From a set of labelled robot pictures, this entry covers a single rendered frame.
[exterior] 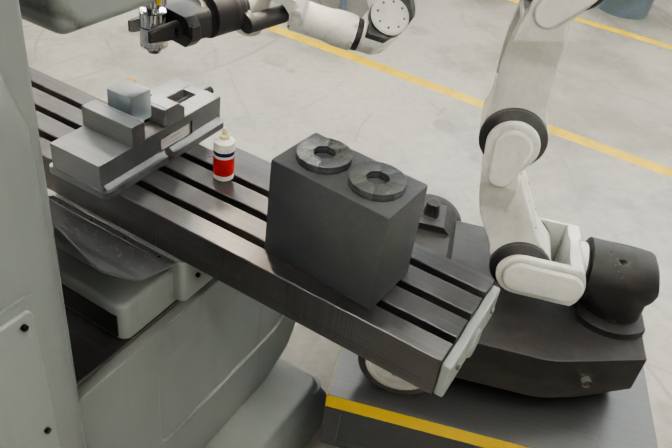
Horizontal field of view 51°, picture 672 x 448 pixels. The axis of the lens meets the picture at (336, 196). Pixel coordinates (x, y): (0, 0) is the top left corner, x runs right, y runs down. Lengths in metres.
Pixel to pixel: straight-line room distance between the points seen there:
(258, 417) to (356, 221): 0.97
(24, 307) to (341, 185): 0.47
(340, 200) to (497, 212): 0.67
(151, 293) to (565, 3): 0.92
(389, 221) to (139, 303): 0.51
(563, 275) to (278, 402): 0.81
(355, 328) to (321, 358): 1.19
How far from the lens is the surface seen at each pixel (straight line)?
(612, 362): 1.78
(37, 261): 0.98
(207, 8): 1.29
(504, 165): 1.52
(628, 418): 1.92
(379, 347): 1.13
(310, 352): 2.33
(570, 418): 1.85
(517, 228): 1.68
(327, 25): 1.39
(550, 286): 1.72
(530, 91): 1.50
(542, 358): 1.70
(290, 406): 1.94
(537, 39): 1.42
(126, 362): 1.35
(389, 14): 1.39
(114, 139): 1.37
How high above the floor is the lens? 1.74
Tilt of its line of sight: 36 degrees down
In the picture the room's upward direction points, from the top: 8 degrees clockwise
